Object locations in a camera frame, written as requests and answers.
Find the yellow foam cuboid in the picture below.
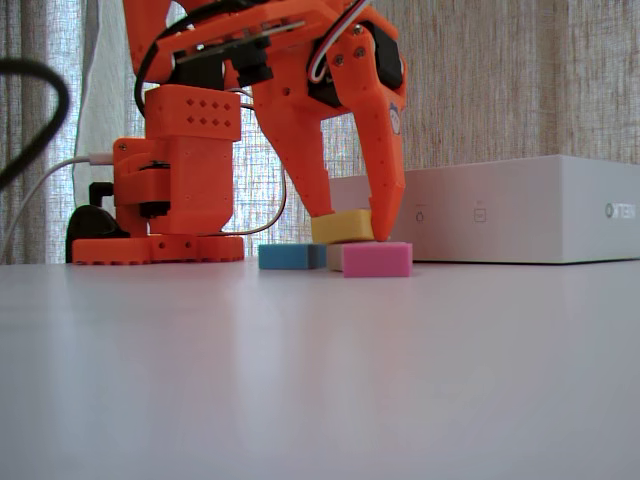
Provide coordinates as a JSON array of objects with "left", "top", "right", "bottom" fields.
[{"left": 310, "top": 208, "right": 375, "bottom": 246}]

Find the pink foam cuboid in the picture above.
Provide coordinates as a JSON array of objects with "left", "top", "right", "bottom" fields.
[{"left": 342, "top": 241, "right": 414, "bottom": 279}]

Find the white sheer fabric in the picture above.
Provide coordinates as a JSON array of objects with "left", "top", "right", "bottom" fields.
[{"left": 73, "top": 0, "right": 151, "bottom": 211}]

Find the white USB cable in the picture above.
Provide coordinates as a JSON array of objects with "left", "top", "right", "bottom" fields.
[{"left": 0, "top": 152, "right": 116, "bottom": 265}]

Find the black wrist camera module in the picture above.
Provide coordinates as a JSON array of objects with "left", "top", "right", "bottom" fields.
[{"left": 174, "top": 19, "right": 307, "bottom": 90}]

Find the beige woven curtain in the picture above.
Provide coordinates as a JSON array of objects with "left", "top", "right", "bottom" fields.
[{"left": 0, "top": 0, "right": 640, "bottom": 265}]

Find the white cardboard box bin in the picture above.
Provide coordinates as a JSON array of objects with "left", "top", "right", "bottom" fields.
[{"left": 327, "top": 154, "right": 640, "bottom": 265}]

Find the black table clamp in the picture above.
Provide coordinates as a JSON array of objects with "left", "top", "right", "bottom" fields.
[{"left": 66, "top": 203, "right": 132, "bottom": 265}]

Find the black angled power plug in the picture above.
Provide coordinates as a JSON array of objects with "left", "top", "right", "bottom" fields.
[{"left": 88, "top": 182, "right": 117, "bottom": 207}]

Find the orange gripper black servo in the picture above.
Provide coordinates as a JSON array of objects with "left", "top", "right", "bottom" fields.
[{"left": 154, "top": 0, "right": 409, "bottom": 244}]

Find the thin black camera cable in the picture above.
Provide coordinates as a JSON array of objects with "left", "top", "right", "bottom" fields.
[{"left": 133, "top": 0, "right": 251, "bottom": 121}]

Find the blue foam cuboid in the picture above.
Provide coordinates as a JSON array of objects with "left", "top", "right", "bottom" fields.
[{"left": 258, "top": 243, "right": 329, "bottom": 270}]

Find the white red black servo cable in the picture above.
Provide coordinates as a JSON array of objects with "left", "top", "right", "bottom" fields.
[
  {"left": 218, "top": 167, "right": 290, "bottom": 237},
  {"left": 308, "top": 0, "right": 374, "bottom": 85}
]

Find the thick black cable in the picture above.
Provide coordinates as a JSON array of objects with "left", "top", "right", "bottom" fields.
[{"left": 0, "top": 58, "right": 71, "bottom": 191}]

